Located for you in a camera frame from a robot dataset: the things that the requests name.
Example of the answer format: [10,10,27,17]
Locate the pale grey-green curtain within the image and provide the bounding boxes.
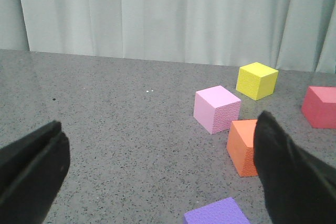
[1,0,335,73]

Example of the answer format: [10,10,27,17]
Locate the pink foam cube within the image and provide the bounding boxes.
[193,86,241,134]

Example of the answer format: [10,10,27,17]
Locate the left orange foam cube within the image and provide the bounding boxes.
[226,119,258,177]

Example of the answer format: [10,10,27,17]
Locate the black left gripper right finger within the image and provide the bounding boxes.
[254,111,335,223]

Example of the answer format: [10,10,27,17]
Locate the small red foam cube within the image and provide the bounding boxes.
[301,86,335,129]

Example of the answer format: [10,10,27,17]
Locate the yellow foam cube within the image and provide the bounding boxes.
[236,62,279,101]

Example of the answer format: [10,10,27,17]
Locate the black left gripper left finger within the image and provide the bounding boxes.
[1,121,70,223]

